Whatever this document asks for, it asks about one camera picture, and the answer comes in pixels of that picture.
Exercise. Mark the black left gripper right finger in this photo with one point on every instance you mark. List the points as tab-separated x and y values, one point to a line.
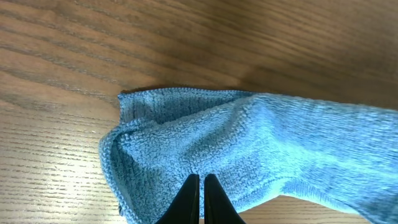
218	207

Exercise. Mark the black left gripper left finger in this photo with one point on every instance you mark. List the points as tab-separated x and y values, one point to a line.
184	208

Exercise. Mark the blue microfiber cloth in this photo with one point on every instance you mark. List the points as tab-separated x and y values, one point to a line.
259	145

